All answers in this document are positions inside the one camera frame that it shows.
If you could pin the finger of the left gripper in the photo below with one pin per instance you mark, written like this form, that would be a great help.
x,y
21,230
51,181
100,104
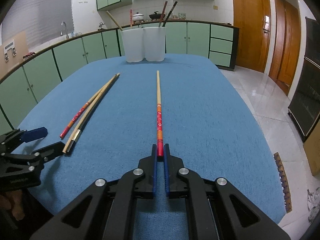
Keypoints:
x,y
34,134
50,152

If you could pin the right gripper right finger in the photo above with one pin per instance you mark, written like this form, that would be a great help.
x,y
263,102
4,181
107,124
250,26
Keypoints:
x,y
216,209

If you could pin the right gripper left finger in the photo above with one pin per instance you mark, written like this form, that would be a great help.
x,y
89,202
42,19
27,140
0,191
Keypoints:
x,y
106,209

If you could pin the plain bamboo chopstick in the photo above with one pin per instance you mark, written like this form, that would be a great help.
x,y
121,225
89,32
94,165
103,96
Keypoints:
x,y
114,20

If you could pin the chrome kitchen faucet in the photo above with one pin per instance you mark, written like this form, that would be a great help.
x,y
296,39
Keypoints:
x,y
64,30

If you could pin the green lower kitchen cabinets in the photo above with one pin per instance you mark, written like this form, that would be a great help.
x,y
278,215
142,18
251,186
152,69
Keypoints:
x,y
27,83

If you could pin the person left hand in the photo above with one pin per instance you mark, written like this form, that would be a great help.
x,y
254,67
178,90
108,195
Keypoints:
x,y
13,201

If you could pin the brown perforated strip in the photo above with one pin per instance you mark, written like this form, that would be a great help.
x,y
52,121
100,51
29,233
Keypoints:
x,y
284,182

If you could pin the blue table cloth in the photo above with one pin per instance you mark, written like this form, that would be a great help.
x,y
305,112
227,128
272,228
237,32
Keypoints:
x,y
206,123

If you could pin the red cloth on counter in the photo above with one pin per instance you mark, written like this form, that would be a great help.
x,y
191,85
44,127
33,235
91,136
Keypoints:
x,y
30,54

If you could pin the beige water dispenser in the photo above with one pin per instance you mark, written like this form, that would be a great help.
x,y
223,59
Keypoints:
x,y
12,52

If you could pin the cardboard box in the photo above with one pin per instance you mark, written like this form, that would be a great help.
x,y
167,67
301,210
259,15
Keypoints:
x,y
312,150

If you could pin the grey window blind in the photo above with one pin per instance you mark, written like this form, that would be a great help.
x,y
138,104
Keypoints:
x,y
40,19

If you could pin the small steel kettle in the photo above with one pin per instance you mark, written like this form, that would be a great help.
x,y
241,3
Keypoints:
x,y
100,26

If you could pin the black glass cabinet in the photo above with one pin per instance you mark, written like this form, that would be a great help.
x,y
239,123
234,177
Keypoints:
x,y
304,106

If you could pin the white twin utensil holder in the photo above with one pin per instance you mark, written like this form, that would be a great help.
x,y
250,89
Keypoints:
x,y
147,43

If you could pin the white cooking pot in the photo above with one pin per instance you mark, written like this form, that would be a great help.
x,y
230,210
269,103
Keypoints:
x,y
138,17

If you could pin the black wok with lid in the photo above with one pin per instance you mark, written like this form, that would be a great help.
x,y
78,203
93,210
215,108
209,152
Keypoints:
x,y
156,16

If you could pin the brown wooden door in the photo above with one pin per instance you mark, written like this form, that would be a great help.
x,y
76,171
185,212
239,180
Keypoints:
x,y
252,17
287,44

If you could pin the glass jars on counter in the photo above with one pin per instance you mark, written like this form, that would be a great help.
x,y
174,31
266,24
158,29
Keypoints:
x,y
179,16

